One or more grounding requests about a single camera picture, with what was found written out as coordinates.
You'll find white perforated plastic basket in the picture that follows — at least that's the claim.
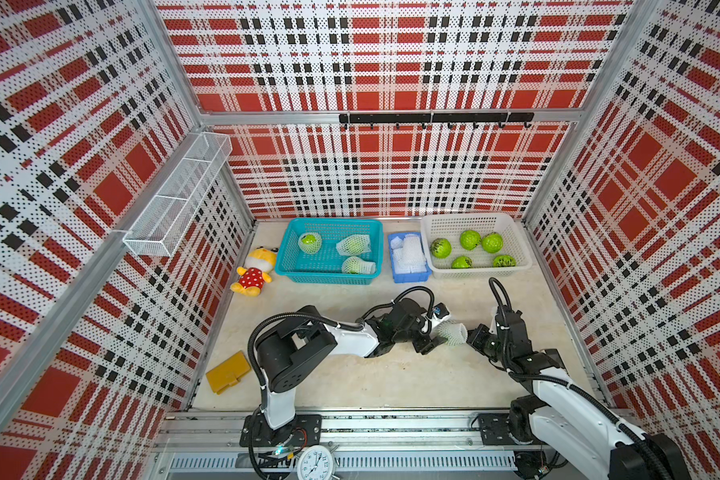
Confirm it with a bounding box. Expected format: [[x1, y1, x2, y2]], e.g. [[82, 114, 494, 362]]
[[420, 212, 532, 279]]

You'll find sleeved custard apple front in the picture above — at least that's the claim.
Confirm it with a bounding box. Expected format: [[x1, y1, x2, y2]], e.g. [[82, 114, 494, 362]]
[[342, 256, 377, 275]]

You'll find wire mesh wall shelf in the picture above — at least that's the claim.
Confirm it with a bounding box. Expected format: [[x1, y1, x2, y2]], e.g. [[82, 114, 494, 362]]
[[123, 132, 231, 257]]

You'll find sleeved custard apple right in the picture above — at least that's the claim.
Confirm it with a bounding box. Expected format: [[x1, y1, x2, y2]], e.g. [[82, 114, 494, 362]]
[[336, 234, 371, 256]]

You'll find yellow block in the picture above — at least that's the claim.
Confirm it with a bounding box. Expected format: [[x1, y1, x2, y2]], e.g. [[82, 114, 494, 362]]
[[206, 350, 251, 395]]

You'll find teal plastic basket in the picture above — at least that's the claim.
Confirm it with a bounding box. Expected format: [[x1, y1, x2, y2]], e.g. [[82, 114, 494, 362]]
[[275, 218, 384, 285]]

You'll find green custard apple far left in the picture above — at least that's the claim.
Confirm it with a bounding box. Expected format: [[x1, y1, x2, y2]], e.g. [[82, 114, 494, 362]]
[[451, 255, 473, 269]]

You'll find sleeved custard apple left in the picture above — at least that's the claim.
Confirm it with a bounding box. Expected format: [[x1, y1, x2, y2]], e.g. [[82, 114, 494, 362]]
[[298, 232, 322, 255]]

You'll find blue plastic tray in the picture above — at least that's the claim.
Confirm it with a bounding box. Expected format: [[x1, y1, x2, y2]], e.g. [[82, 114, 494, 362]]
[[388, 232, 431, 283]]

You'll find dark-spotted custard apple front left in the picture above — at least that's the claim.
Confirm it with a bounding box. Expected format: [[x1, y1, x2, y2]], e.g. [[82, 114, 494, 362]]
[[430, 238, 452, 259]]

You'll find sleeved custard apple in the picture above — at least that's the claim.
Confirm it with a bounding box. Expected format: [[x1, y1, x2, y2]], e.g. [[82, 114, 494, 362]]
[[336, 234, 371, 256], [298, 232, 322, 255], [342, 256, 377, 275]]

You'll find black hook rail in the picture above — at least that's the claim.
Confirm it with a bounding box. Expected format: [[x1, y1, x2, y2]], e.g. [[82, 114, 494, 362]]
[[338, 112, 535, 126]]

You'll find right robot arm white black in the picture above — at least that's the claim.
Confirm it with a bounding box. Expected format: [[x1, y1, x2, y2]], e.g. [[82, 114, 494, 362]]
[[467, 277, 691, 479]]

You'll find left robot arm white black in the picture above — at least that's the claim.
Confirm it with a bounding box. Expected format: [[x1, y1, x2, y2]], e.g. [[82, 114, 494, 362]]
[[246, 285, 451, 431]]

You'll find green custard apple back right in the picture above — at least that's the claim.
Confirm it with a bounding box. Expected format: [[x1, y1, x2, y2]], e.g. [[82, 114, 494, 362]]
[[481, 233, 504, 254]]

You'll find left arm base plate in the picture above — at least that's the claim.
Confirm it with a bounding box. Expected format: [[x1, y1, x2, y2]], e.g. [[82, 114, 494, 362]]
[[239, 411, 323, 448]]

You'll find stack of white foam nets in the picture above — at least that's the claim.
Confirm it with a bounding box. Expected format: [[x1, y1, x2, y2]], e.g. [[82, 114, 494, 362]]
[[390, 233, 427, 275]]

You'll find dark-spotted custard apple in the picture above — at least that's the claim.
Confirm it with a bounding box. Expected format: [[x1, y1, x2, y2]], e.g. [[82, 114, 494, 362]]
[[492, 254, 517, 268], [430, 238, 452, 259]]

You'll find dark-spotted custard apple front right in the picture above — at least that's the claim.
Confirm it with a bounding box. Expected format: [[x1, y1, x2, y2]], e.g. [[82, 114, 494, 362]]
[[492, 254, 517, 268]]

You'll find green custard apple back middle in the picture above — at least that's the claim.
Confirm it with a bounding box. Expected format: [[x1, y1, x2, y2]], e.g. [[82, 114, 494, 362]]
[[459, 230, 482, 251]]

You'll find green custard apple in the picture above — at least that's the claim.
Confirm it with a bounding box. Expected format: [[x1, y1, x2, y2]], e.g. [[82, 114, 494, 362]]
[[481, 233, 504, 254], [451, 255, 473, 269], [459, 230, 482, 251]]

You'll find yellow red plush toy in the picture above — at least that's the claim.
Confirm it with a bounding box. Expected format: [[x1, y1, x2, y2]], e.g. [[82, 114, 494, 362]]
[[230, 247, 278, 297]]

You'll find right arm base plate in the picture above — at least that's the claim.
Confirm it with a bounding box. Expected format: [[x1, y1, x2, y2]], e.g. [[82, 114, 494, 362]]
[[476, 412, 542, 447]]

